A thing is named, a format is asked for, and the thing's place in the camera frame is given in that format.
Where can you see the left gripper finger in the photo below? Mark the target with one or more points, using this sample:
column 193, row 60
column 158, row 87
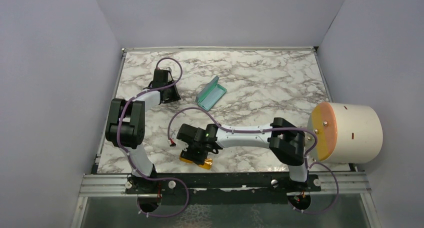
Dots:
column 170, row 95
column 148, row 87

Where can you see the aluminium frame rail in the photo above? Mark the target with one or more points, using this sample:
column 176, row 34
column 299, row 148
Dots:
column 120, row 185

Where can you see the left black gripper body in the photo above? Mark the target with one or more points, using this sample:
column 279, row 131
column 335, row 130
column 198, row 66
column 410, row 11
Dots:
column 169, row 83

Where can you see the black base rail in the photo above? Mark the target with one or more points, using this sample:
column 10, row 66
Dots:
column 218, row 188

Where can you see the grey green glasses case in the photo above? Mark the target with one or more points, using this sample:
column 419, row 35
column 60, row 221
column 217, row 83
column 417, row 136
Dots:
column 210, row 94

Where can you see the white cylindrical drum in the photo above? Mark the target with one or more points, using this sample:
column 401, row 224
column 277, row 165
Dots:
column 346, row 133

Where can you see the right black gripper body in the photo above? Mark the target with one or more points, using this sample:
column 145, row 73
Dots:
column 195, row 146

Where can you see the orange sunglasses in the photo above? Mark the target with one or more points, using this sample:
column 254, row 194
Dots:
column 207, row 165

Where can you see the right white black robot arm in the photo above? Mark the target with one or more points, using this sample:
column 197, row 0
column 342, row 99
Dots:
column 285, row 140

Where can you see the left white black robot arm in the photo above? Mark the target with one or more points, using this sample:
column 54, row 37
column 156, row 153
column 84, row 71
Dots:
column 126, row 121

